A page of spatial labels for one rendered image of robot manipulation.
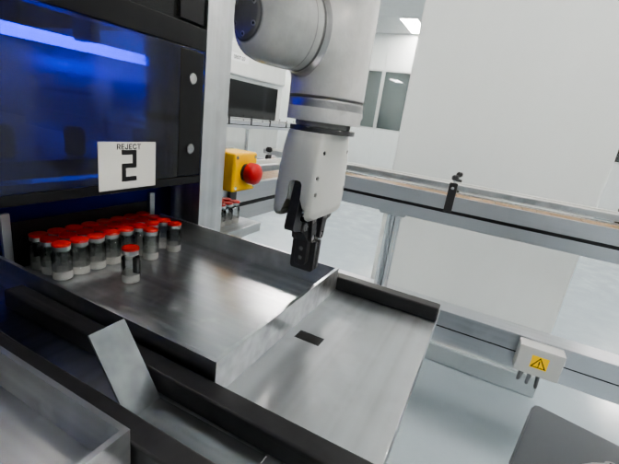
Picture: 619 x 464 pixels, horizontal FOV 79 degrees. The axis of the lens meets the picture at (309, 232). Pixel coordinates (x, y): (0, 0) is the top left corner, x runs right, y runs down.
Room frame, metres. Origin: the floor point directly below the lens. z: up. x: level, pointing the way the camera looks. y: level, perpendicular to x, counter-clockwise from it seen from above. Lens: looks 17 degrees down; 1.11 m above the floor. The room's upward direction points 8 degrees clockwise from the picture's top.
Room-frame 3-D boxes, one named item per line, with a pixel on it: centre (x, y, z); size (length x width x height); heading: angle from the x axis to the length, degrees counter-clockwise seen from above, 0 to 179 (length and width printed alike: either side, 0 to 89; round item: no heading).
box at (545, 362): (1.01, -0.74, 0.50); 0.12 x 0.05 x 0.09; 66
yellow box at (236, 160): (0.72, 0.17, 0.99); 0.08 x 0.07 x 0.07; 66
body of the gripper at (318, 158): (0.45, 0.00, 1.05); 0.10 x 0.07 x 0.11; 156
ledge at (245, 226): (0.75, 0.20, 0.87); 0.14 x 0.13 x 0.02; 66
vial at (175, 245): (0.55, 0.21, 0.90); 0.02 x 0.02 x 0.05
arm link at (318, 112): (0.45, 0.00, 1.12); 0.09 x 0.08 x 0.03; 156
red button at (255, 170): (0.70, 0.12, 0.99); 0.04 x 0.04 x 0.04; 66
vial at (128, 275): (0.43, 0.22, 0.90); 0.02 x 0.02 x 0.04
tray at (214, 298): (0.44, 0.16, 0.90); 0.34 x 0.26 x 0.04; 66
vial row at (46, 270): (0.50, 0.28, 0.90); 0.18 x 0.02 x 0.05; 156
